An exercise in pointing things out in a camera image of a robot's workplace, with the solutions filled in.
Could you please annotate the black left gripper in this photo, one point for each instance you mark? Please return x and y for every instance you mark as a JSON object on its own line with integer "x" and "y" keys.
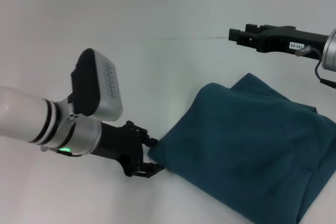
{"x": 118, "y": 142}

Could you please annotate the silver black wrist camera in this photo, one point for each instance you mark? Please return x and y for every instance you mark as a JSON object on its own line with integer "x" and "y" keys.
{"x": 102, "y": 87}

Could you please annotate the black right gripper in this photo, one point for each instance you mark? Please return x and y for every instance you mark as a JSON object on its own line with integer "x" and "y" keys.
{"x": 291, "y": 41}

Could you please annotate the teal blue shirt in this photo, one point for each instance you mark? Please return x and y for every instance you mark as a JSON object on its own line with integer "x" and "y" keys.
{"x": 249, "y": 142}

